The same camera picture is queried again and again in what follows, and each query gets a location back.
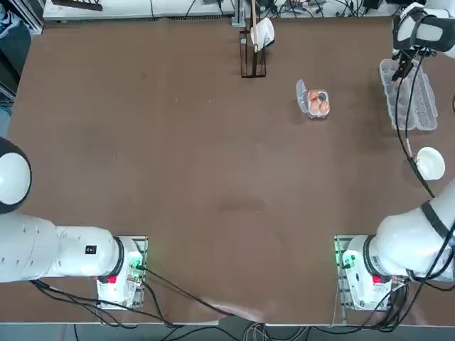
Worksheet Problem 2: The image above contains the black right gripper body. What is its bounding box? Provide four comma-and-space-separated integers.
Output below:
396, 48, 416, 69

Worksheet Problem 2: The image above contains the white cup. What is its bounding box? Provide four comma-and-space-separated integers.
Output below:
250, 18, 276, 48

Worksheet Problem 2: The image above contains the transparent twelve-slot egg tray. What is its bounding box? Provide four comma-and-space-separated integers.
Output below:
378, 58, 439, 131

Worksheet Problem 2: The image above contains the small four-slot egg tray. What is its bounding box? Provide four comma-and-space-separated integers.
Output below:
295, 78, 331, 121

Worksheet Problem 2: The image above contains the silver aluminium frame post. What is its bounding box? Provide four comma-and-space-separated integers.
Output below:
230, 0, 247, 26

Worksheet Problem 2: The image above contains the black table cable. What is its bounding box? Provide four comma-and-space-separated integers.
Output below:
141, 266, 250, 320

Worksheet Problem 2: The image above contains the wooden rack rod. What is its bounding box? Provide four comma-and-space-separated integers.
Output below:
250, 0, 259, 53

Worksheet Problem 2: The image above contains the black wire cup rack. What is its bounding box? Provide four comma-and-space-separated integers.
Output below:
238, 30, 268, 79

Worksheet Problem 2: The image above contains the white bowl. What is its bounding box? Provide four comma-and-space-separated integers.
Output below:
414, 146, 446, 181

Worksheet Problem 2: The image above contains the black wrist cable bundle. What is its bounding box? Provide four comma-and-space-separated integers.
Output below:
395, 48, 437, 200

